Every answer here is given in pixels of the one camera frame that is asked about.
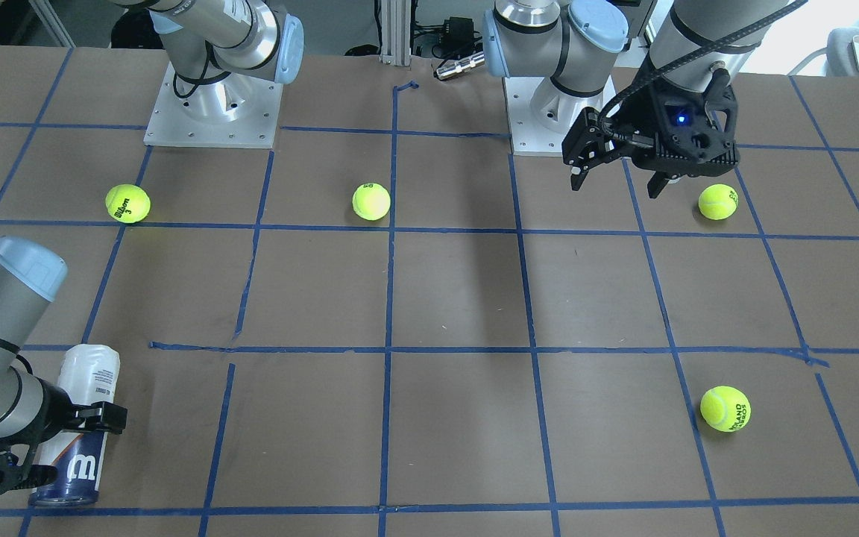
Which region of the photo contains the yellow Wilson 3 tennis ball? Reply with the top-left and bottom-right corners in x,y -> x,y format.
104,184 -> 152,224

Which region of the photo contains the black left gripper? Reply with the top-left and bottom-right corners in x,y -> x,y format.
562,71 -> 740,198

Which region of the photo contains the yellow far tennis ball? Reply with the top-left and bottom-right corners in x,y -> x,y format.
696,183 -> 740,221

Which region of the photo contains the yellow Roland Garros tennis ball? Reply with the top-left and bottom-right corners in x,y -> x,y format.
699,386 -> 752,433

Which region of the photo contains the silver metal connector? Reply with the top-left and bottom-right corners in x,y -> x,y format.
433,51 -> 486,81

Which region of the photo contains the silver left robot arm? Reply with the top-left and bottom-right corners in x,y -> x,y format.
482,1 -> 802,198

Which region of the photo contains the yellow centre tennis ball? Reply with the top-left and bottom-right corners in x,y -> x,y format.
351,183 -> 391,222

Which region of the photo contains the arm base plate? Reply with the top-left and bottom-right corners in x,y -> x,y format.
143,65 -> 284,149
503,76 -> 616,157

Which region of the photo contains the aluminium frame post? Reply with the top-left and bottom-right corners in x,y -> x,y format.
377,0 -> 412,68

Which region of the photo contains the white blue tennis ball can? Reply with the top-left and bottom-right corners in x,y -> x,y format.
28,344 -> 120,509

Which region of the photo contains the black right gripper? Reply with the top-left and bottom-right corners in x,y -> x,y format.
0,401 -> 128,495

